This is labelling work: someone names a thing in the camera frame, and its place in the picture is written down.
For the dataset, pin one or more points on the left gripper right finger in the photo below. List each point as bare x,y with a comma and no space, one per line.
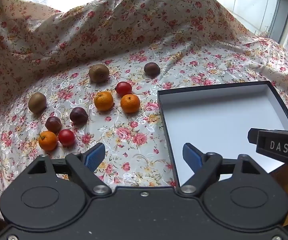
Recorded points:
205,167

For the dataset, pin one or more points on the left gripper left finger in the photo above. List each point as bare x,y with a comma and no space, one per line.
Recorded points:
82,167

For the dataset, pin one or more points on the red cherry tomato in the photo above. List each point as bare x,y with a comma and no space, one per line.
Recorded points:
123,88
66,137

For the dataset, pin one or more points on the dark red plum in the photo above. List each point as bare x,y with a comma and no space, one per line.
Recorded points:
78,116
53,124

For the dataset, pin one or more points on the orange tangerine with stem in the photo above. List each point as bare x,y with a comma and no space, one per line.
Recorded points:
103,101

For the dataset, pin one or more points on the brown kiwi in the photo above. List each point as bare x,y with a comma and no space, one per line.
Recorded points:
98,73
37,103

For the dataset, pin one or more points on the black white shallow box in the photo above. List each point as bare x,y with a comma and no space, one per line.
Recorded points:
217,119

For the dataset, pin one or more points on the floral tablecloth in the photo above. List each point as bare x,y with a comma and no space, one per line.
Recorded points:
194,42

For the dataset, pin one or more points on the far dark plum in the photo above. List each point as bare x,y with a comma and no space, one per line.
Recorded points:
152,69

